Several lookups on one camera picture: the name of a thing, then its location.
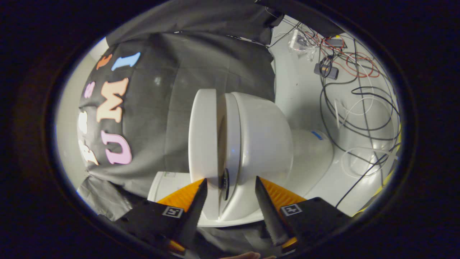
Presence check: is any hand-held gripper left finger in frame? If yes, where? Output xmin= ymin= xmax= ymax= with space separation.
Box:
xmin=98 ymin=178 xmax=209 ymax=254

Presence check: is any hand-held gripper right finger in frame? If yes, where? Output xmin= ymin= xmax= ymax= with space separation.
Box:
xmin=254 ymin=176 xmax=351 ymax=252

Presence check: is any white toilet lid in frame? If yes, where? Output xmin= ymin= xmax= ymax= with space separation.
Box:
xmin=189 ymin=89 xmax=220 ymax=220

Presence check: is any white ceramic toilet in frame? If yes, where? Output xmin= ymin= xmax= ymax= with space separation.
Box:
xmin=147 ymin=92 xmax=335 ymax=228

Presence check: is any white toilet seat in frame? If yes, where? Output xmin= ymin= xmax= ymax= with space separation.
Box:
xmin=219 ymin=93 xmax=242 ymax=213

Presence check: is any black backdrop cloth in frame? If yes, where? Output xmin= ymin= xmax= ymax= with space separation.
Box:
xmin=77 ymin=0 xmax=284 ymax=258

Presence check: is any black power adapter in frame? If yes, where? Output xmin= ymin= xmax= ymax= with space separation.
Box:
xmin=314 ymin=56 xmax=339 ymax=80

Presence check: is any clear plastic bag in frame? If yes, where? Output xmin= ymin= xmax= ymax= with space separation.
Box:
xmin=287 ymin=29 xmax=317 ymax=60

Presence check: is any black equipment box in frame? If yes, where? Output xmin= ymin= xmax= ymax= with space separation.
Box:
xmin=257 ymin=0 xmax=345 ymax=38

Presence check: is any tangle of floor cables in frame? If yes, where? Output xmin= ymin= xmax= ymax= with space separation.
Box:
xmin=266 ymin=14 xmax=403 ymax=209

